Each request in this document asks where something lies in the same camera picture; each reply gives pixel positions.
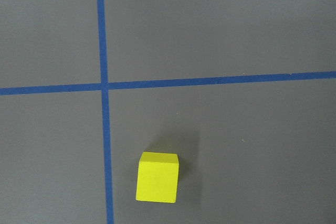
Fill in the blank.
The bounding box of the yellow wooden block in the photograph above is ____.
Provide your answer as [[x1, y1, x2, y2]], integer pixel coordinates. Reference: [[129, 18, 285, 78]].
[[135, 152, 180, 204]]

